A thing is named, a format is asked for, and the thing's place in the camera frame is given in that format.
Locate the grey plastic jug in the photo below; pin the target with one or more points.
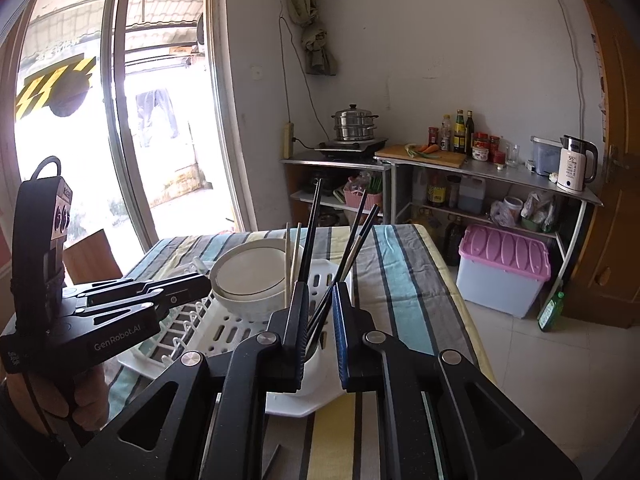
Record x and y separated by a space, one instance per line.
471 195

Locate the green label sauce bottle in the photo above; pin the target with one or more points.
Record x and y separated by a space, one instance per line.
459 135

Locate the sliding glass door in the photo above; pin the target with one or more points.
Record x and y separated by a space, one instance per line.
165 160

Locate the blue water pitcher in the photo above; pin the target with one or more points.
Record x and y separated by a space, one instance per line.
542 157

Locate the clear plastic bag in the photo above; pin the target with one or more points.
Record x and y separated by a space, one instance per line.
540 212

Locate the long metal shelf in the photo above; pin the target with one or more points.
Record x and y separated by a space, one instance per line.
515 177

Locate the red lid jar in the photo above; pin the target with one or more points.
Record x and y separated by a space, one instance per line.
495 149

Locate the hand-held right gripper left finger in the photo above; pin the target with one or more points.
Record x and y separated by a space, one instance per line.
300 355

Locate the white patterned jar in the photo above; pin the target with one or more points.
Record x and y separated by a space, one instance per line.
480 153

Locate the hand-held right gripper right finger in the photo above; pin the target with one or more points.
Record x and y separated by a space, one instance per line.
341 350

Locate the wooden chair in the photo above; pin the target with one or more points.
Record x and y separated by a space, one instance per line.
95 260

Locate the white electric kettle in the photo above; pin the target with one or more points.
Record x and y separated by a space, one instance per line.
575 167

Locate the carrot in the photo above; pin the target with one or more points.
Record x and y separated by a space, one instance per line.
430 148

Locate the clear drinking glass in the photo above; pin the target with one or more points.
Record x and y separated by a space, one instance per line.
512 156

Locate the yellow cap seasoning bottle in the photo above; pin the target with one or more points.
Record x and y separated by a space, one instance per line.
446 135

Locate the red seasoning jar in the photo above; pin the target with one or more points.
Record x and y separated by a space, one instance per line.
433 137

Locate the yellow black striped sign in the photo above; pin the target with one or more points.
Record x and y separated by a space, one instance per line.
55 85

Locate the small metal table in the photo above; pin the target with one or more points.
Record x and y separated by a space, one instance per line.
310 161

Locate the person's left forearm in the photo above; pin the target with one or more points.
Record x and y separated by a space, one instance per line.
20 435

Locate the wooden cutting board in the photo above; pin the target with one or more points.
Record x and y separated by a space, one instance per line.
440 160

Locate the black induction cooker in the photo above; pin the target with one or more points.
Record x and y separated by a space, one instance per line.
352 145

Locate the pink basket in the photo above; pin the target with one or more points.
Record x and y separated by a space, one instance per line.
357 200

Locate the green plastic bottle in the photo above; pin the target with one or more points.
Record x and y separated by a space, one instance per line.
551 312

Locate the dark glass bottle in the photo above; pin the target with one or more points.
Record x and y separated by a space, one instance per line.
470 135

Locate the stainless steel steamer pot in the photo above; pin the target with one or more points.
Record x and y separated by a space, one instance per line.
355 122

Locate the person's left hand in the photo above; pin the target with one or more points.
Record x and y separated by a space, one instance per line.
92 395

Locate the white utensil cup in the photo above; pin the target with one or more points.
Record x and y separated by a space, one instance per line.
320 375

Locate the white plastic bag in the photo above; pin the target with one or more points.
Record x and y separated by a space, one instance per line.
505 212

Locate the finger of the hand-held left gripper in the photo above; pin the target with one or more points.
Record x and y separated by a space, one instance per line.
150 287
125 304

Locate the striped tablecloth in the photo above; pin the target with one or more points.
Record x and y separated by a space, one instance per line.
400 280

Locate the dark sauce bottle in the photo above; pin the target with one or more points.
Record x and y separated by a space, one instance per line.
436 192

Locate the white plastic dish rack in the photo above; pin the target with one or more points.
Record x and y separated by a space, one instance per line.
235 330

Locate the hanging grey cloth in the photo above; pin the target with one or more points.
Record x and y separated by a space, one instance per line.
315 45

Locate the beige power strip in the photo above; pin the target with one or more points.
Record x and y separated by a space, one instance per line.
288 140

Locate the wooden door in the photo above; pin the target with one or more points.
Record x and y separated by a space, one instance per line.
615 185

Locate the pink lid storage box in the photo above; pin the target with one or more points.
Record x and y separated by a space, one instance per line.
505 265

